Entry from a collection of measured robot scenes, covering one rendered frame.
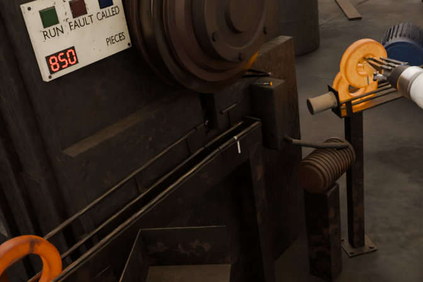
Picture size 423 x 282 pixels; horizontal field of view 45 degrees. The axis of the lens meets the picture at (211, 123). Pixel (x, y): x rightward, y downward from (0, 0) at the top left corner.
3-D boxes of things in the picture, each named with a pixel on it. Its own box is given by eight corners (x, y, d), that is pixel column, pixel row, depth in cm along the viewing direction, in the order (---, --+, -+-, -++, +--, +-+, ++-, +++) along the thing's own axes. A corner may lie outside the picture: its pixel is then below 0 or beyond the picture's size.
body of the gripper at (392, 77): (395, 95, 146) (374, 85, 153) (419, 88, 148) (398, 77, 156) (396, 72, 142) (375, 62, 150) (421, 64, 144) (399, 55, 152)
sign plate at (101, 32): (43, 80, 120) (19, 5, 112) (127, 45, 137) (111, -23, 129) (48, 82, 119) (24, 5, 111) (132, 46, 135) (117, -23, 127)
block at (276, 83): (254, 145, 180) (247, 83, 170) (267, 136, 185) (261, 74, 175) (279, 153, 173) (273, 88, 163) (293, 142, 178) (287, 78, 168)
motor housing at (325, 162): (301, 276, 197) (291, 158, 174) (331, 245, 211) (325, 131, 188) (332, 290, 189) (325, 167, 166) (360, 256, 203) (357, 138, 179)
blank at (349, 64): (337, 48, 159) (342, 51, 156) (379, 31, 162) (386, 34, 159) (342, 91, 167) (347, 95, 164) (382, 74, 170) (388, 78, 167)
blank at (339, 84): (348, 112, 184) (352, 116, 181) (323, 85, 177) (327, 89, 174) (381, 82, 182) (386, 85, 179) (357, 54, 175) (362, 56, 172)
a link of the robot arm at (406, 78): (434, 97, 144) (419, 90, 149) (437, 67, 139) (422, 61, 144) (408, 106, 141) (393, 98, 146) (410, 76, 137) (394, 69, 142)
